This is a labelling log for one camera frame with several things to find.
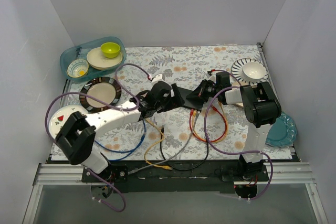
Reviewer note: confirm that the teal scalloped plate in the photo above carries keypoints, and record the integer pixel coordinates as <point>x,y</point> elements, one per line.
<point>283,132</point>

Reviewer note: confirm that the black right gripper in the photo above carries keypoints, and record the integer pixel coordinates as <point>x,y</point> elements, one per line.
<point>201,92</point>

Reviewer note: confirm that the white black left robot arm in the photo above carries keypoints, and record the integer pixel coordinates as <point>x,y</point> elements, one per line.
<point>77,135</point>

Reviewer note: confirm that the blue striped white plate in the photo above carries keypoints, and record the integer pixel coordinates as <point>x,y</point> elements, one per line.
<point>237,71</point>

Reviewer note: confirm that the white bowl on striped plate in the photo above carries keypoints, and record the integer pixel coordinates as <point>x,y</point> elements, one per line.
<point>254,70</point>

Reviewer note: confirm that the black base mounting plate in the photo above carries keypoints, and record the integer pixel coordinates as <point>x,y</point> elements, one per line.
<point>191,175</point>

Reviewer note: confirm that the white blue patterned bowl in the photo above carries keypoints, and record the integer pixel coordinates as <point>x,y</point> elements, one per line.
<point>78,68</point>

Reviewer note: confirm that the watermelon print white plate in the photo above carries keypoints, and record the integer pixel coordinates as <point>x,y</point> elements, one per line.
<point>60,116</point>

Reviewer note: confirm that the floral patterned table mat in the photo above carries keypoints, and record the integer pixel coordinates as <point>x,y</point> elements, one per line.
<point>168,134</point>

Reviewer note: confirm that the aluminium frame rail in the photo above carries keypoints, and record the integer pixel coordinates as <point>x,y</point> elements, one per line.
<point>50,174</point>

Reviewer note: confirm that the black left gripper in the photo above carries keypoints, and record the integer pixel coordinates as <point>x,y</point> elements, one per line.
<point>172,95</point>

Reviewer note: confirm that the cream plate in tray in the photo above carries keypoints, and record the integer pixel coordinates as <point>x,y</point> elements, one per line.
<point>98,60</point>

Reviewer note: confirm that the black network switch box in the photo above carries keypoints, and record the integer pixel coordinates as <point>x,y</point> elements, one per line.
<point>191,98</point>

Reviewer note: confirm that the black rimmed cream plate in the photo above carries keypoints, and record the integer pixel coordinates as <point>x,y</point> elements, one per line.
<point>105,89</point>

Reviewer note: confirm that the lime green bowl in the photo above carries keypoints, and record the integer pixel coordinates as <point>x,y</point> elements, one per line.
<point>110,49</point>

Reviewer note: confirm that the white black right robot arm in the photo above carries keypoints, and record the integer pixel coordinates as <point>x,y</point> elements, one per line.
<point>261,108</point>

